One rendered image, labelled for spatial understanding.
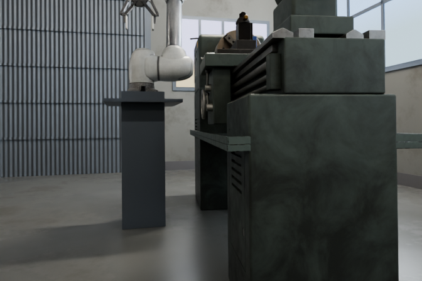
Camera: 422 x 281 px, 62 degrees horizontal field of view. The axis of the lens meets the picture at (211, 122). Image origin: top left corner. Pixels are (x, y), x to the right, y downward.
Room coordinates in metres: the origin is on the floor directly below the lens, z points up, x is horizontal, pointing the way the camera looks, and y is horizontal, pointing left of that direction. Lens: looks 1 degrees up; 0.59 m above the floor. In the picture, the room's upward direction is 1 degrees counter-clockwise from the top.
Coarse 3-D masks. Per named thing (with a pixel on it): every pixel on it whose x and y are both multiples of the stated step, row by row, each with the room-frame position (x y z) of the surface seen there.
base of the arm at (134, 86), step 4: (132, 84) 2.11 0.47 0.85; (136, 84) 2.09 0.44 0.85; (140, 84) 2.09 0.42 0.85; (144, 84) 2.10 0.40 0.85; (148, 84) 2.11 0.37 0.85; (152, 84) 2.13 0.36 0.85; (132, 88) 2.08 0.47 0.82; (136, 88) 2.08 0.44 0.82; (140, 88) 2.06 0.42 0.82; (144, 88) 2.09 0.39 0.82; (148, 88) 2.10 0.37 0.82; (152, 88) 2.12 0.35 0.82
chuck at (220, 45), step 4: (228, 32) 2.33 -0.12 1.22; (232, 32) 2.33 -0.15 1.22; (232, 36) 2.33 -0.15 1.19; (220, 40) 2.32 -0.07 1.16; (224, 40) 2.32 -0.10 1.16; (220, 44) 2.32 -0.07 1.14; (224, 44) 2.32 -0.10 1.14; (228, 44) 2.33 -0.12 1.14; (216, 48) 2.33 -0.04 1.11; (220, 48) 2.32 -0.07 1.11; (224, 48) 2.33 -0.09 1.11; (228, 48) 2.33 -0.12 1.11
